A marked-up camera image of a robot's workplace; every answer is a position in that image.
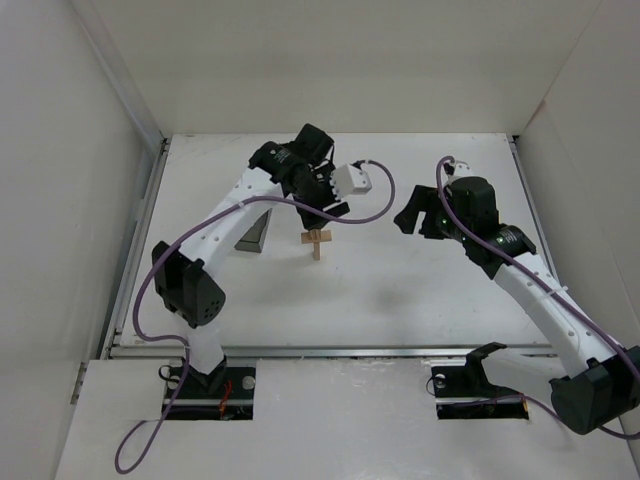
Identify light wood block numbered ten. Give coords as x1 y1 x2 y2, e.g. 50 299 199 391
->
301 230 332 244

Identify smoky transparent plastic box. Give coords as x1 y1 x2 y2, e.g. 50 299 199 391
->
234 210 272 254

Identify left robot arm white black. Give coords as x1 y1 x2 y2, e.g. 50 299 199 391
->
152 124 363 394

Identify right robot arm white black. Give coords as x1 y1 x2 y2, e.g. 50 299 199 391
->
394 167 639 435

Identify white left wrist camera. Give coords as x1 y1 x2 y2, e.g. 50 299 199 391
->
330 164 372 199

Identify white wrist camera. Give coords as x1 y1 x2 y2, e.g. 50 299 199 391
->
444 160 474 181
330 164 372 199

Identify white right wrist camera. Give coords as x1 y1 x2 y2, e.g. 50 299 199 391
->
444 160 474 181

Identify aluminium right side rail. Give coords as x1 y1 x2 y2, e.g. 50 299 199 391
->
506 135 560 281

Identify aluminium rail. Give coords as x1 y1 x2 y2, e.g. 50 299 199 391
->
102 343 584 360
506 135 560 281
94 138 171 360

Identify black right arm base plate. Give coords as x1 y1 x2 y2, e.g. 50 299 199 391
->
430 364 529 420

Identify aluminium left side rail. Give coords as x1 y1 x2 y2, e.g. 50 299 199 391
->
94 138 171 360

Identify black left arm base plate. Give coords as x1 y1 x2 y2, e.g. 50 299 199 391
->
158 365 257 421

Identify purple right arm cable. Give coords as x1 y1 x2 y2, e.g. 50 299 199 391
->
435 154 640 441

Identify aluminium front rail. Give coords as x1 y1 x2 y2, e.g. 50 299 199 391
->
102 343 584 360

